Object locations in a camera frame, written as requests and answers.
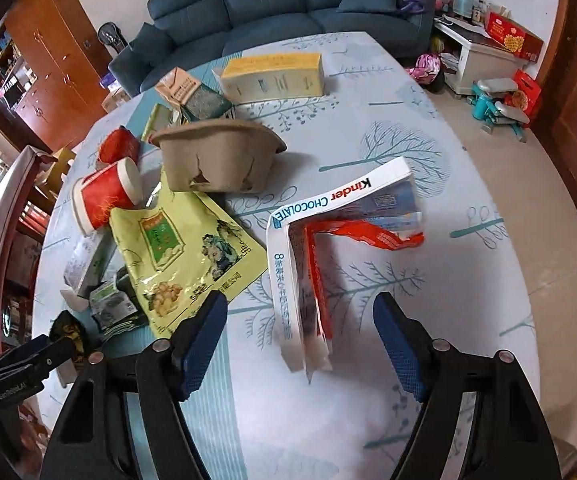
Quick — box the white chocolate box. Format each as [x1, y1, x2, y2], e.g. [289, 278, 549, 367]
[266, 156, 425, 385]

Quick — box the yellow green snack bag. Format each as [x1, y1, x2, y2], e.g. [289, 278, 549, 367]
[109, 192, 269, 338]

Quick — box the blue square cushion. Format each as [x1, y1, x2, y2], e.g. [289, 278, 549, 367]
[129, 22, 176, 66]

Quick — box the black standing fan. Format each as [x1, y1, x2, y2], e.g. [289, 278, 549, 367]
[97, 22, 124, 54]

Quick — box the red paper cup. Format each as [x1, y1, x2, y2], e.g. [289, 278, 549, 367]
[72, 156, 144, 236]

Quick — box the red gift bag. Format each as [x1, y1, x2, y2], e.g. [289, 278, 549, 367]
[511, 69, 543, 117]

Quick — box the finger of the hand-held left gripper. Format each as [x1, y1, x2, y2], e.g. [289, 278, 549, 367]
[0, 334, 78, 382]

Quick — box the pink bag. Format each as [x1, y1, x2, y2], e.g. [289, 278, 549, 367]
[408, 52, 444, 93]

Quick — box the tree print tablecloth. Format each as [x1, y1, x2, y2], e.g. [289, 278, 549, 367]
[31, 31, 541, 480]

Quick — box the teal stepper machine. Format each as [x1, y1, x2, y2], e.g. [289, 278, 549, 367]
[471, 78, 531, 142]

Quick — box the brown pulp paper bowl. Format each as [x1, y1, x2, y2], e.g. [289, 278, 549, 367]
[148, 121, 288, 195]

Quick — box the red gift box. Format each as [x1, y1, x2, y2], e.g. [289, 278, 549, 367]
[484, 11, 544, 63]

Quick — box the yellow plastic stool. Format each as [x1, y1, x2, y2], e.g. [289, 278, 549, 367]
[36, 147, 76, 196]

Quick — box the small white green box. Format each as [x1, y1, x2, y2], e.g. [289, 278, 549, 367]
[88, 280, 139, 322]

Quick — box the blue sofa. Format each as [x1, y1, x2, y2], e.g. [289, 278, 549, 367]
[108, 0, 436, 98]

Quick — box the brown cardboard box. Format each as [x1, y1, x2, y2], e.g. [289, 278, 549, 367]
[101, 85, 132, 113]

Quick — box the white green snack packet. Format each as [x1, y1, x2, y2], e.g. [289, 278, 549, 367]
[141, 103, 179, 141]

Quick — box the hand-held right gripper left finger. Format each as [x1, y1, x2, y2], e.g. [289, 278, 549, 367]
[38, 290, 229, 480]

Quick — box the beige carton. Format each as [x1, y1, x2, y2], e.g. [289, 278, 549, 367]
[155, 67, 199, 108]

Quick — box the white low cabinet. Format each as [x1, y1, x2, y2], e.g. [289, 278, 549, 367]
[433, 20, 524, 96]

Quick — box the wooden wardrobe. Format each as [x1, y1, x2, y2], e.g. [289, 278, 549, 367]
[0, 0, 114, 153]

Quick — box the tall white green box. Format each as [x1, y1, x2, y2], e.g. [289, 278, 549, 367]
[63, 232, 116, 291]

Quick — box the dark green carton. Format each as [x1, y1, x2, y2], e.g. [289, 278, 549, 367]
[181, 80, 234, 122]

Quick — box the red snack bag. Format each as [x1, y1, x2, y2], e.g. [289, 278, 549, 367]
[96, 126, 142, 168]

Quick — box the long pink covered table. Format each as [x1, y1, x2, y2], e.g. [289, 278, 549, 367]
[0, 145, 52, 361]

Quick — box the yellow cardboard box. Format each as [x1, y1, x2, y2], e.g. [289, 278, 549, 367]
[220, 52, 326, 102]

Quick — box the dark yellow packet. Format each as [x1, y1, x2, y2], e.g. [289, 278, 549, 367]
[51, 310, 100, 361]

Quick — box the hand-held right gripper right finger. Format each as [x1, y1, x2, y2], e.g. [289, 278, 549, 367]
[372, 291, 564, 480]

